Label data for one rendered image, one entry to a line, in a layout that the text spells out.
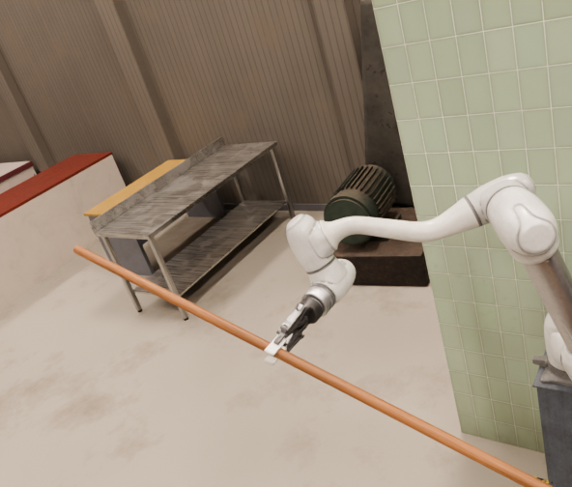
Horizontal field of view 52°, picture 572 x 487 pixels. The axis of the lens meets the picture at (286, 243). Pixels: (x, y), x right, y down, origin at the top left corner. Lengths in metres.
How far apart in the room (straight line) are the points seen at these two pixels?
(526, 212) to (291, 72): 4.44
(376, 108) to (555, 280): 3.39
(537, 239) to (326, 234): 0.58
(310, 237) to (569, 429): 1.20
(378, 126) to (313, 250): 3.32
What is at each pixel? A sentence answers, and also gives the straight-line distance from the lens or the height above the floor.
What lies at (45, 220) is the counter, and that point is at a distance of 7.40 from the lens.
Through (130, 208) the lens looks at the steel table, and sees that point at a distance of 5.60.
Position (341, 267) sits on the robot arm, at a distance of 1.81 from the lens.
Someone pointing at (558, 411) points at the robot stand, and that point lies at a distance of 2.34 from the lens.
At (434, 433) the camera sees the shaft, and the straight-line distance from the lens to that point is 1.53.
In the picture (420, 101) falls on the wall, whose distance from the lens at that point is 2.46.
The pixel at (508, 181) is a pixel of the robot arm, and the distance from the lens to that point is 1.78.
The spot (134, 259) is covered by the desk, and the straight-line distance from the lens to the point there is 6.29.
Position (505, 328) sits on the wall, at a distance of 2.89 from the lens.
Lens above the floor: 2.55
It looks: 26 degrees down
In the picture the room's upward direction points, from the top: 18 degrees counter-clockwise
